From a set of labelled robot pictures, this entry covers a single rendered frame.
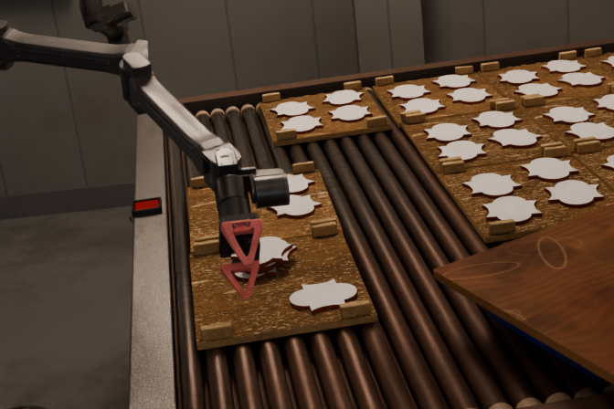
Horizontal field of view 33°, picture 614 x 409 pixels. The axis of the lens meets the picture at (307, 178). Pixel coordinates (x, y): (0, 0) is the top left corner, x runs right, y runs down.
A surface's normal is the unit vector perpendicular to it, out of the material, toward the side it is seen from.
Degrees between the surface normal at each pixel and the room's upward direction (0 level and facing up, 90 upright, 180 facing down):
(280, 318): 0
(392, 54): 90
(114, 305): 0
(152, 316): 0
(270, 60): 90
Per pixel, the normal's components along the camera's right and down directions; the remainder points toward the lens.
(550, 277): -0.11, -0.93
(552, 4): 0.04, 0.37
